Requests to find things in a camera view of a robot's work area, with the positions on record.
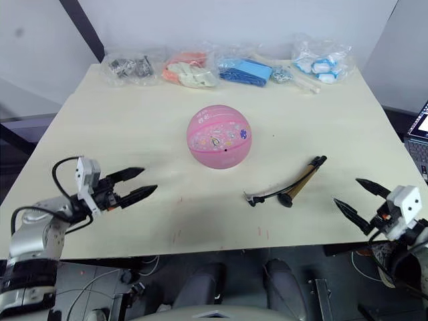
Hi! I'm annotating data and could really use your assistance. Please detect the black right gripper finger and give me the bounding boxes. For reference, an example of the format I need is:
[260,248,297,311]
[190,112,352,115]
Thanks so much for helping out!
[332,197,375,235]
[355,178,392,201]

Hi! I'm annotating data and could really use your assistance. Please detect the white cable under table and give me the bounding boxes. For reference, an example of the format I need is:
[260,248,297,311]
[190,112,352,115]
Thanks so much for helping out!
[56,255,161,314]

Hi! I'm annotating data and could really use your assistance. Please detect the bag of blue cloth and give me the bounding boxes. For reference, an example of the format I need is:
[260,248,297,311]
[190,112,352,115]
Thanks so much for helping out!
[215,45,274,88]

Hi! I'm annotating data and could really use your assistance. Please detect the white tubes in plastic bag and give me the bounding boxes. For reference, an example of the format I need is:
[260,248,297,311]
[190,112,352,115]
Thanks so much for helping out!
[290,72,322,96]

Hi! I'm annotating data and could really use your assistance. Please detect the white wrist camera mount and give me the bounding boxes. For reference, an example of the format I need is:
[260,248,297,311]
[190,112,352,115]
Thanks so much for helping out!
[74,156,102,215]
[383,185,421,241]

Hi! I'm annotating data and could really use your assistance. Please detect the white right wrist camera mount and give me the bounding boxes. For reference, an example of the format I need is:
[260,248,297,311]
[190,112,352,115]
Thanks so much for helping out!
[383,185,421,241]

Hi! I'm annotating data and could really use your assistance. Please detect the grey robot torso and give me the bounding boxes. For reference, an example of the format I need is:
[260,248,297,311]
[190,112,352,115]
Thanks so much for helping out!
[85,303,312,321]

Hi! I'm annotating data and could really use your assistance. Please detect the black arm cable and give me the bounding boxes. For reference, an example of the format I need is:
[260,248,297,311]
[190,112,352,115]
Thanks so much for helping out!
[10,156,94,237]
[367,230,428,298]

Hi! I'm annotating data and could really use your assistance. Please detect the dark rounded left leg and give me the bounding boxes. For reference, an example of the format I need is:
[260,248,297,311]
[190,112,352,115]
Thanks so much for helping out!
[172,262,228,310]

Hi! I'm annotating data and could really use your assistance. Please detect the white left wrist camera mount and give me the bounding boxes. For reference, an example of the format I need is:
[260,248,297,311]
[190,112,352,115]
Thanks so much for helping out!
[74,156,102,215]

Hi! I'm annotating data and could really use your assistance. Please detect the black diagonal wall bar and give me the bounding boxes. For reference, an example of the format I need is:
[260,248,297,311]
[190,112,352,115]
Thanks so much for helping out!
[59,0,106,64]

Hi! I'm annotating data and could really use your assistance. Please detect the open laptop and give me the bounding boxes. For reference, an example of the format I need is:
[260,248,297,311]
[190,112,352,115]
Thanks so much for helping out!
[403,99,428,183]

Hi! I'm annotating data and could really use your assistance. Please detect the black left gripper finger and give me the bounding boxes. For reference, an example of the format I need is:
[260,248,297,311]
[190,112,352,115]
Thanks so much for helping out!
[107,167,146,185]
[117,184,158,210]

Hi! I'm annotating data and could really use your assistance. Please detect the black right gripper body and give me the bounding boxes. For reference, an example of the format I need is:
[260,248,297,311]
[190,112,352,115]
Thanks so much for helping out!
[368,206,391,235]

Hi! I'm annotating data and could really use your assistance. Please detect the metal table frame bracket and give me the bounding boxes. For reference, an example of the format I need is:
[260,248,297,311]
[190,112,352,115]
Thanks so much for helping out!
[309,277,335,321]

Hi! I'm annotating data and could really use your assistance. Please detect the bag of black metal parts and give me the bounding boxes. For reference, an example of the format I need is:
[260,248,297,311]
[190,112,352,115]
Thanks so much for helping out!
[102,49,161,87]

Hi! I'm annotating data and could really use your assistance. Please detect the dark rounded right leg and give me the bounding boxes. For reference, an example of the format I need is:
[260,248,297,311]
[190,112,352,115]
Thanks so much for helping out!
[262,259,306,315]

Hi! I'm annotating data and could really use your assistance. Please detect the small bag of silver parts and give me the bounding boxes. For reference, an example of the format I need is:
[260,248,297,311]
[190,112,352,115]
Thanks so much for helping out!
[270,65,292,84]

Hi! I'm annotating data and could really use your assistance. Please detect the pink printed ball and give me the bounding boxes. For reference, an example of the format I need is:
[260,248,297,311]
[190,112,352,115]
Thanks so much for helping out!
[186,104,253,171]

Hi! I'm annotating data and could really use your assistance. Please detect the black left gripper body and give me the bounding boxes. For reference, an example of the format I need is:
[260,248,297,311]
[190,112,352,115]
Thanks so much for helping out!
[90,176,122,212]

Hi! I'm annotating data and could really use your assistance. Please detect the black and tan hand pump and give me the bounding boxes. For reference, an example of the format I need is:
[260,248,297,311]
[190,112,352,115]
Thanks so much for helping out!
[243,154,328,209]

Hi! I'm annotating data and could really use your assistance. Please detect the bag of orange white gloves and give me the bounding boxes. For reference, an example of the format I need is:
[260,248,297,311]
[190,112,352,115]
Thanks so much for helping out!
[160,45,220,90]

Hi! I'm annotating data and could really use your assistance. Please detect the dark rounded leg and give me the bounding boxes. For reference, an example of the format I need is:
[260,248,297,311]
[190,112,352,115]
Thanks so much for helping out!
[172,262,228,310]
[262,259,306,315]

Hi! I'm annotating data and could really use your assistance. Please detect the bag of blue white rolls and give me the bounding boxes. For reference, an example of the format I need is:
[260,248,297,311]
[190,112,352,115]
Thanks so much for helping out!
[290,33,356,85]

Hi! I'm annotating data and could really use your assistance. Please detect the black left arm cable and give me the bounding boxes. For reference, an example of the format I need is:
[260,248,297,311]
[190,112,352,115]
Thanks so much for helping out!
[10,156,94,237]

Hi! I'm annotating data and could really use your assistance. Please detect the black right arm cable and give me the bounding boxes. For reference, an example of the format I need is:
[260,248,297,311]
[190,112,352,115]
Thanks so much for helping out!
[367,230,428,298]

